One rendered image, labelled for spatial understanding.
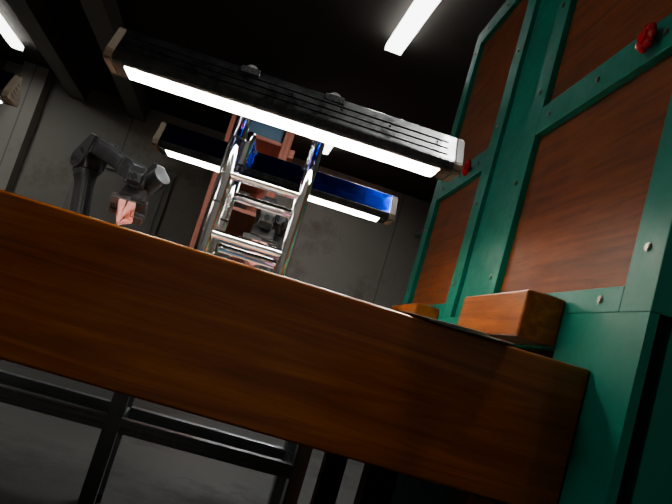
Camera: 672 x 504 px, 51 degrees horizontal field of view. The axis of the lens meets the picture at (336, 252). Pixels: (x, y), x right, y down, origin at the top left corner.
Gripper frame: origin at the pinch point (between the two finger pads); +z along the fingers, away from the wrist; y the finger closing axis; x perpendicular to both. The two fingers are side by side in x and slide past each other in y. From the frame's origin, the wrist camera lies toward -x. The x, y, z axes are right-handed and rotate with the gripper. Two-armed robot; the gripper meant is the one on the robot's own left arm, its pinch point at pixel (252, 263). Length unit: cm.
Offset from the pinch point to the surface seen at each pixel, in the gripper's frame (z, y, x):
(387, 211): 6.5, 28.7, -31.7
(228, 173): 42, -8, -48
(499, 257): 42, 47, -49
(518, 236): 43, 48, -54
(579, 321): 82, 47, -64
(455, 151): 47, 29, -68
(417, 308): 24, 41, -19
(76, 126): -619, -272, 319
